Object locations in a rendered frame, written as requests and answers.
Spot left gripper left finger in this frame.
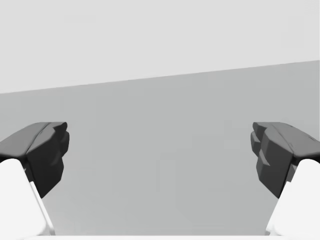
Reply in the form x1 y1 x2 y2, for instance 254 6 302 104
0 121 71 237

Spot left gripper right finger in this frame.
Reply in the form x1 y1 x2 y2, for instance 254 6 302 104
250 121 320 237

